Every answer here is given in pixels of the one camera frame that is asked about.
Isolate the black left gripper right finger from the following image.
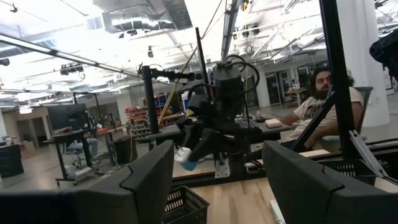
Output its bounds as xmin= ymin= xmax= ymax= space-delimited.
xmin=262 ymin=139 xmax=398 ymax=224

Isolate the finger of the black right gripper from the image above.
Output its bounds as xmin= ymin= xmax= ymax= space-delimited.
xmin=191 ymin=129 xmax=224 ymax=162
xmin=183 ymin=124 xmax=201 ymax=150

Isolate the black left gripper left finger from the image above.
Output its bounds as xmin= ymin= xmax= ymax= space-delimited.
xmin=0 ymin=139 xmax=175 ymax=224

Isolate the white and blue charger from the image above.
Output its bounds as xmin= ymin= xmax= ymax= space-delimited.
xmin=174 ymin=146 xmax=198 ymax=172

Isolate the red parts bin shelving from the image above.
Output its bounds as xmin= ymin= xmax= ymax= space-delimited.
xmin=125 ymin=106 xmax=150 ymax=141

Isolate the black floor bin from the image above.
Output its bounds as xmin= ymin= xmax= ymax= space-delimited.
xmin=113 ymin=136 xmax=137 ymax=166

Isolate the white flat board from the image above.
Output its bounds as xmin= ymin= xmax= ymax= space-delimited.
xmin=269 ymin=198 xmax=287 ymax=224

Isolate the yellow ladder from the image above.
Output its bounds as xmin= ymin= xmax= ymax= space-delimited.
xmin=157 ymin=46 xmax=200 ymax=125

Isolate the black keyboard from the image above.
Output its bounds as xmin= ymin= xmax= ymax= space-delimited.
xmin=236 ymin=118 xmax=259 ymax=130

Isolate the wide black plastic basket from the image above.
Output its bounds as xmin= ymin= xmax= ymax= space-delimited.
xmin=317 ymin=157 xmax=379 ymax=186

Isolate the black desk pole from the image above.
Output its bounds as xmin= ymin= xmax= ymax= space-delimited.
xmin=138 ymin=65 xmax=200 ymax=134

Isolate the person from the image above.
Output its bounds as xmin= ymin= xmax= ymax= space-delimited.
xmin=67 ymin=138 xmax=99 ymax=164
xmin=248 ymin=67 xmax=364 ymax=153

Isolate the pink box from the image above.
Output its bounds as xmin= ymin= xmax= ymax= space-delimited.
xmin=264 ymin=118 xmax=283 ymax=129

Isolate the small black plastic basket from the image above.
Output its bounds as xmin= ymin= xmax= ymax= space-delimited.
xmin=162 ymin=185 xmax=210 ymax=224

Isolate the grey aluminium bar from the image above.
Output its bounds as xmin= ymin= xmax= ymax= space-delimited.
xmin=348 ymin=129 xmax=389 ymax=180

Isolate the black rolling desk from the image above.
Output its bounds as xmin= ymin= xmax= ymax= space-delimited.
xmin=42 ymin=129 xmax=94 ymax=187

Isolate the wooden desk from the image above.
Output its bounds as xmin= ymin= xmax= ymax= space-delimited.
xmin=90 ymin=123 xmax=131 ymax=166

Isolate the black monitor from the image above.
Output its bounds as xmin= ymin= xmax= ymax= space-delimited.
xmin=47 ymin=103 xmax=90 ymax=131

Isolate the black cabinet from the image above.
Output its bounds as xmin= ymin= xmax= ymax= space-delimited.
xmin=0 ymin=143 xmax=25 ymax=179

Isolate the grey office chair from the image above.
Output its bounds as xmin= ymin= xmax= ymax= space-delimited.
xmin=322 ymin=86 xmax=374 ymax=142

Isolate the long ceiling light bar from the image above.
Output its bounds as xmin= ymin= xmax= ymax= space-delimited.
xmin=0 ymin=33 xmax=141 ymax=78

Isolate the silver metal bracket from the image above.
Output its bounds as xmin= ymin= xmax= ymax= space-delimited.
xmin=214 ymin=157 xmax=231 ymax=179

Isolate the black aluminium table frame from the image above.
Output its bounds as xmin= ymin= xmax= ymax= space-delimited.
xmin=170 ymin=139 xmax=398 ymax=187

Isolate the black diagonal frame brace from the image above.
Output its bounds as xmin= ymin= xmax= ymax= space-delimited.
xmin=290 ymin=93 xmax=336 ymax=153

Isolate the black frame upright post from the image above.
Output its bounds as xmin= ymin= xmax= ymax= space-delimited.
xmin=318 ymin=0 xmax=358 ymax=159

